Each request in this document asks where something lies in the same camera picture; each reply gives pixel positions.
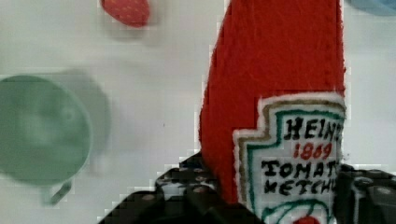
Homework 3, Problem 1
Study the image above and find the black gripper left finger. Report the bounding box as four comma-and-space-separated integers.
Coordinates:
98, 152, 264, 224

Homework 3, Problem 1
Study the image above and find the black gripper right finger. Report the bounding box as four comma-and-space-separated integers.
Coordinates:
333, 164, 396, 224

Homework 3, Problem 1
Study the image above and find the red felt ketchup bottle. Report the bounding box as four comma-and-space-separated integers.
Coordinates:
199, 0, 346, 224

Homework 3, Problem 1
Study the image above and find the green small cup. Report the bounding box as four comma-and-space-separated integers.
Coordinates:
1, 76, 92, 205

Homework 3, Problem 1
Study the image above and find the red felt tomato piece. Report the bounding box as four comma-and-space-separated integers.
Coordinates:
100, 0, 150, 28

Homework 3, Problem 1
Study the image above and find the blue small bowl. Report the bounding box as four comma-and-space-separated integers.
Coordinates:
347, 0, 396, 16

